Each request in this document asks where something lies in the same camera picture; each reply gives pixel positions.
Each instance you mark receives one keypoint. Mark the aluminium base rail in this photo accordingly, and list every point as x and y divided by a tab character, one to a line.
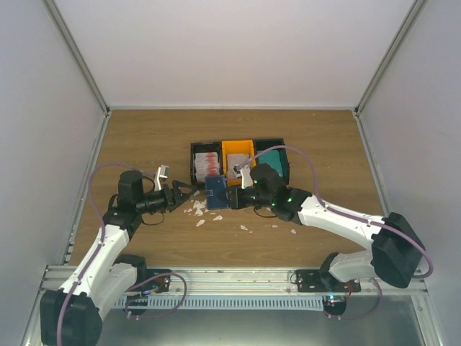
239	281

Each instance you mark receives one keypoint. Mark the black left card bin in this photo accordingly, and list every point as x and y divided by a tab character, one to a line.
214	146

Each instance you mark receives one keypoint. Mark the grey slotted cable duct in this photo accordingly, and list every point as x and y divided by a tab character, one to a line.
285	303

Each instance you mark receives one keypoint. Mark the aluminium corner post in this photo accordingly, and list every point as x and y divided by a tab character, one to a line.
401	34
63	29

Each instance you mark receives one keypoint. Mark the black right card bin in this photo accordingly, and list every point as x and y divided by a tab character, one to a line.
262	144

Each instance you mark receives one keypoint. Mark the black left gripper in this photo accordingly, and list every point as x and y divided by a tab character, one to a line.
172	204

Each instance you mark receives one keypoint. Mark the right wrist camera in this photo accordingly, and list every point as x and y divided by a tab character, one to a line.
243	173

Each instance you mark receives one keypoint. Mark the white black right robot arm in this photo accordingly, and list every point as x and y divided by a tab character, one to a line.
391	250

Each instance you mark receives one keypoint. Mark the aluminium corner post left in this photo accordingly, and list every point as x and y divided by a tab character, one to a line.
63	29

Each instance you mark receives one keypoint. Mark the aluminium corner post right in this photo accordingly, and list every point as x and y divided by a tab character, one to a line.
401	34

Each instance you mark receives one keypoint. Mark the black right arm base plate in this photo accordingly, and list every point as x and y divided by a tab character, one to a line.
311	281

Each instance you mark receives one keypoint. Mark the teal card stack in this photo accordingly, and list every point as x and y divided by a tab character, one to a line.
273	159

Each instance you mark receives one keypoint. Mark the yellow middle card bin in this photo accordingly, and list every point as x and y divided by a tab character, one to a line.
232	148

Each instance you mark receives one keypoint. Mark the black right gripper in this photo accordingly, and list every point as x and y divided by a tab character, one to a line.
235	202

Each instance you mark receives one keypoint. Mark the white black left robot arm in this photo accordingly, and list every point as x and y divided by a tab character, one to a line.
74	313

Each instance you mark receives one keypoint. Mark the red white card stack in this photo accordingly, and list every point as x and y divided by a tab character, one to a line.
206	165

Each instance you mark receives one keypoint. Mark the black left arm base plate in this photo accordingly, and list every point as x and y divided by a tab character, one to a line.
157	285

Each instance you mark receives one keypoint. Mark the blue card holder wallet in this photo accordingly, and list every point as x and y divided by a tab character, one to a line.
215	184

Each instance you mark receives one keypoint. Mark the black card bin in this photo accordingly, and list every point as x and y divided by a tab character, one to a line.
214	146
262	144

